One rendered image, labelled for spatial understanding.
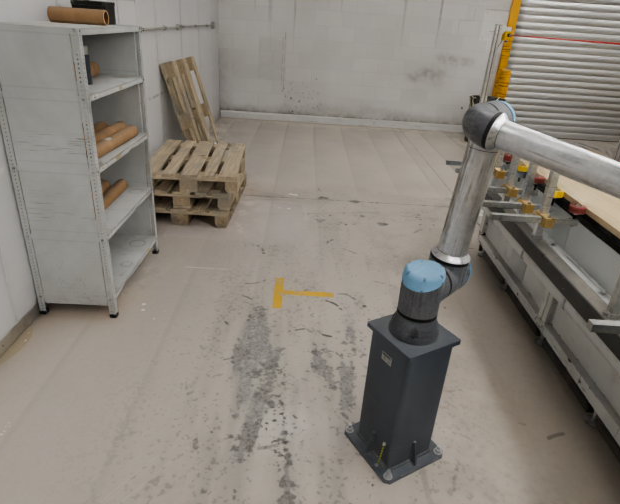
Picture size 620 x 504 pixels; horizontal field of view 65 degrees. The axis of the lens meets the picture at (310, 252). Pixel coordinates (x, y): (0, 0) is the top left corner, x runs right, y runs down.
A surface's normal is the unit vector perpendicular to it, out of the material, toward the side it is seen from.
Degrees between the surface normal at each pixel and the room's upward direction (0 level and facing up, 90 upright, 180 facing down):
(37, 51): 90
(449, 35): 90
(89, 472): 0
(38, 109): 90
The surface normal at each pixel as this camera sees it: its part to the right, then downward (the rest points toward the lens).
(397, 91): 0.00, 0.44
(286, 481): 0.06, -0.90
